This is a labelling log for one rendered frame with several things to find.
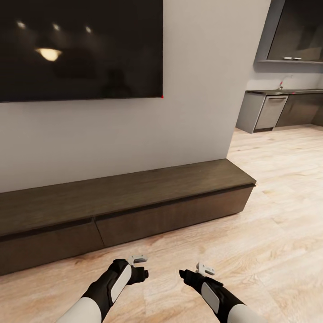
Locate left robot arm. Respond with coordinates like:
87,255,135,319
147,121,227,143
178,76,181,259
55,253,148,323

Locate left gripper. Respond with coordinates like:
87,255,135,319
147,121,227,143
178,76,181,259
128,266,148,285

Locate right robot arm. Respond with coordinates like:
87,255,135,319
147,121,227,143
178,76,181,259
179,262,271,323

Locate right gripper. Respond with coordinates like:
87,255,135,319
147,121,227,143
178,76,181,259
179,270,203,291

